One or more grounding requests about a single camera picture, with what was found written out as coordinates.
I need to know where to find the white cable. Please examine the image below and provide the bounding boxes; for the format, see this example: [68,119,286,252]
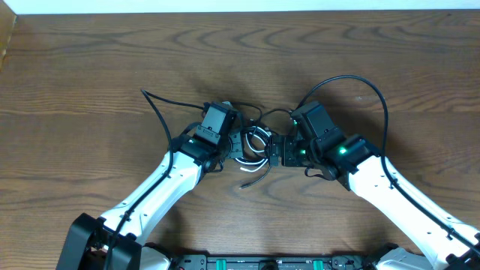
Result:
[234,125,272,173]

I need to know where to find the black USB cable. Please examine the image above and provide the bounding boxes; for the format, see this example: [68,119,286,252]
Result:
[229,100,297,190]

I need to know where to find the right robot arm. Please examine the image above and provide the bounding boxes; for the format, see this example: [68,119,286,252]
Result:
[265,102,479,269]

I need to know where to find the right camera black cable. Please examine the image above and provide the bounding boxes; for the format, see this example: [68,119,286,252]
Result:
[295,73,480,256]

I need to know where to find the camera black cable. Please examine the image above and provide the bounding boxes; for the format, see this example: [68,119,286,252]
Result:
[295,73,480,256]
[103,88,206,270]

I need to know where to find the left camera black cable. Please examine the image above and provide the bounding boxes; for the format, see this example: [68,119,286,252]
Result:
[103,88,206,270]

